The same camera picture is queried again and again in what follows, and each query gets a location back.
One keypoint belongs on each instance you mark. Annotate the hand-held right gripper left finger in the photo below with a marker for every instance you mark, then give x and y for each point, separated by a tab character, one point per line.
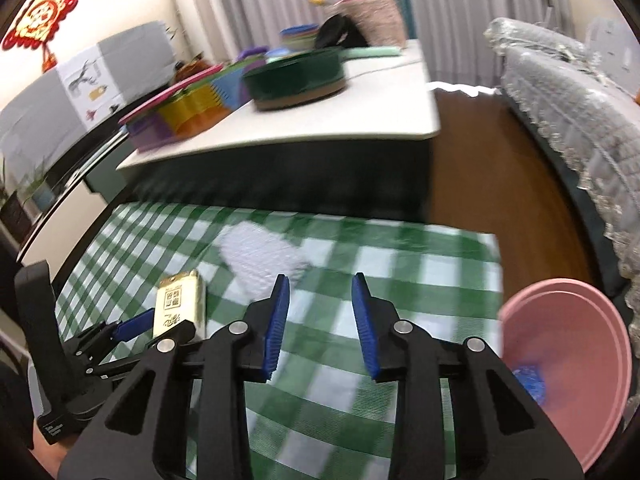
277	330

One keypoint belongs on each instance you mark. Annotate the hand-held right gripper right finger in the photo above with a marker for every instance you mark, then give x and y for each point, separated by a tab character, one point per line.
365	330

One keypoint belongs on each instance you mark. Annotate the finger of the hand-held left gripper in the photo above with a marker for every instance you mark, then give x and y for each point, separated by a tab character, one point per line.
132	325
180	331

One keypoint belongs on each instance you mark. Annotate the gold snack packet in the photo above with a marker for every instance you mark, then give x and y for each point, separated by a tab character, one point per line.
180	300

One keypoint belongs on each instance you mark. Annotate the pink plastic basin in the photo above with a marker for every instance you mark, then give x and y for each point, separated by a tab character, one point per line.
565	340

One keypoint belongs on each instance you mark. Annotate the person's left forearm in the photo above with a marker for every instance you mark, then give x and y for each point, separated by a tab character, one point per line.
50	460

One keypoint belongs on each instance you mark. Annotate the green checkered tablecloth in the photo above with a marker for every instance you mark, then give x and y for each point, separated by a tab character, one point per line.
400	270

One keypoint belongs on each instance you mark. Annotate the green leafy plant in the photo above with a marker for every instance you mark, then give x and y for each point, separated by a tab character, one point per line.
30	185

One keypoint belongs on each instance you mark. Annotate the black television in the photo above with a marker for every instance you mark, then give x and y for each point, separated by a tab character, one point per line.
65	160

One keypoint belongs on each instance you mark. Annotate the blue plastic wrapper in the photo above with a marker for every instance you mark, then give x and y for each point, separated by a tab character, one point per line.
530	380

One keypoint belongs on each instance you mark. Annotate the white coffee table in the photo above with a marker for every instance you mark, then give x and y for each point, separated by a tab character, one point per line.
350	110

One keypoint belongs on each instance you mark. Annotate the colourful rectangular tin box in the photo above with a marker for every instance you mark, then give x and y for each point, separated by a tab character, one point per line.
190	110

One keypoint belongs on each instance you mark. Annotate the dark green round tin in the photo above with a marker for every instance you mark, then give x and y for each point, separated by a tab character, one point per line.
295	77

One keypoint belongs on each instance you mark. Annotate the brown teapot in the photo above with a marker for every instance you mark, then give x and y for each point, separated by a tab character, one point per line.
192	67

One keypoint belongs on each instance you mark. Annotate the grey television dust cover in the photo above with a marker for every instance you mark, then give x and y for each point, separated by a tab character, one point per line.
135	55

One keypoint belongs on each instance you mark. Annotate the mint green tray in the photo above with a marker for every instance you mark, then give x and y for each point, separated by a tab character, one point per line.
375	51

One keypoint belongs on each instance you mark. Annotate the grey quilted sofa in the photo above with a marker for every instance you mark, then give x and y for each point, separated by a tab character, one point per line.
575	125

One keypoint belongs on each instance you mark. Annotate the stack of colourful bowls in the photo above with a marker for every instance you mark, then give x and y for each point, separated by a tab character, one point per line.
300	35

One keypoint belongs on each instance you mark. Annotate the black folding stand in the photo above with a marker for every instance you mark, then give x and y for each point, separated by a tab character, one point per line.
332	30

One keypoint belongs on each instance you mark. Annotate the pink lace basket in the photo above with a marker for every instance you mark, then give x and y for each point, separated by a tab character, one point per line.
380	15

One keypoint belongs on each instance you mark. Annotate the white standing air conditioner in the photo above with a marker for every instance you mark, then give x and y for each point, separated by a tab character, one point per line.
202	10

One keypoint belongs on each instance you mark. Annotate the red knot wall decoration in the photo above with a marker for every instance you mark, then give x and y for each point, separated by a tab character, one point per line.
37	17

